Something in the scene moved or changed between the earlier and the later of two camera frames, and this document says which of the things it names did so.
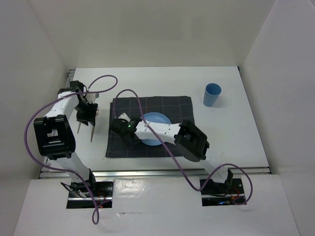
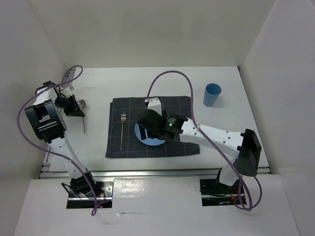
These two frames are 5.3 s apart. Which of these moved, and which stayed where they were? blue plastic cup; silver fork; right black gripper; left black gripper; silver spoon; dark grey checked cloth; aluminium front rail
Moved: silver spoon; left black gripper; silver fork; right black gripper
Stayed: dark grey checked cloth; aluminium front rail; blue plastic cup
